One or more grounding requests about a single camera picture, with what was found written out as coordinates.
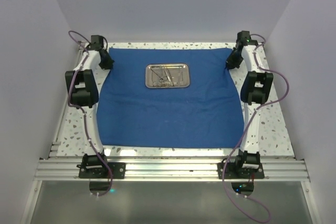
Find steel instrument tray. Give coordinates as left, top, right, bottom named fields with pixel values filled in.
left=145, top=63, right=190, bottom=89

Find blue cloth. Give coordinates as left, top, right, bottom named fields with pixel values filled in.
left=97, top=48, right=244, bottom=148

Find large steel scissors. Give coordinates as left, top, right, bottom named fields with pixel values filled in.
left=150, top=67, right=168, bottom=83

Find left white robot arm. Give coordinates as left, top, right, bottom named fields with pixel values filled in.
left=65, top=35, right=114, bottom=159

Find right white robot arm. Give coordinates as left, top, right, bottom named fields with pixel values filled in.
left=226, top=30, right=274, bottom=178

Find steel forceps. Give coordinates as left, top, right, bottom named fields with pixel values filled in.
left=163, top=67, right=175, bottom=87

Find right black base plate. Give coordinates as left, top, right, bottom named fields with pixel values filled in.
left=217, top=163, right=265, bottom=179

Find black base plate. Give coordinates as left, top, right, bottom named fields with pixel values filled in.
left=217, top=163, right=265, bottom=179
left=77, top=162, right=126, bottom=179

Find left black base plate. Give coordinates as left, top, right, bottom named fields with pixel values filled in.
left=77, top=162, right=126, bottom=179

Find aluminium mounting rail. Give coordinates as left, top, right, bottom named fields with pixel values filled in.
left=33, top=156, right=310, bottom=182

